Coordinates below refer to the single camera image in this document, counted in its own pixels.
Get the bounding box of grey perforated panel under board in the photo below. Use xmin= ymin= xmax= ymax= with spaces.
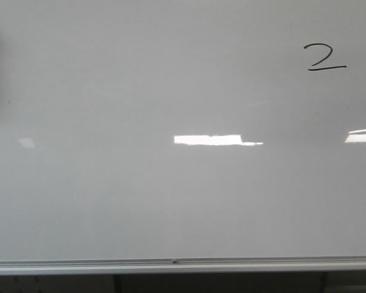
xmin=0 ymin=275 xmax=115 ymax=292

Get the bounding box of white whiteboard with aluminium frame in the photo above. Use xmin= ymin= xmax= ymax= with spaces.
xmin=0 ymin=1 xmax=366 ymax=275

